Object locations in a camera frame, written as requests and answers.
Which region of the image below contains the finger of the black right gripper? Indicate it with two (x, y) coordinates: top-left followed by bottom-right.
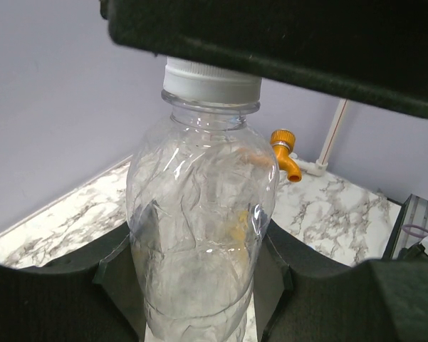
(100, 0), (428, 119)

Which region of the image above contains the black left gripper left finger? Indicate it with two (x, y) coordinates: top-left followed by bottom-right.
(0, 224), (146, 341)

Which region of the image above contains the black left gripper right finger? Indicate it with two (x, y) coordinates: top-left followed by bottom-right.
(256, 223), (428, 341)

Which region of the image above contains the small clear bottle white cap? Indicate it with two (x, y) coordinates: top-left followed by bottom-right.
(125, 88), (281, 342)

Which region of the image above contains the white ribbed bottle cap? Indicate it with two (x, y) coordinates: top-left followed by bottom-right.
(163, 57), (261, 105)

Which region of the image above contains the orange plastic faucet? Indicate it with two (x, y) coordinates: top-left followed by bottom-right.
(270, 129), (302, 182)

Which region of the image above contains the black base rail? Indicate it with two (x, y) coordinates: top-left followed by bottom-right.
(382, 195), (413, 260)

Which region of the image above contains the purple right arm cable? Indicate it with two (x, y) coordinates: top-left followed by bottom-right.
(402, 223), (428, 238)

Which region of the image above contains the white PVC pipe frame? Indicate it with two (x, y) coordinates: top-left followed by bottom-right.
(296, 99), (350, 177)

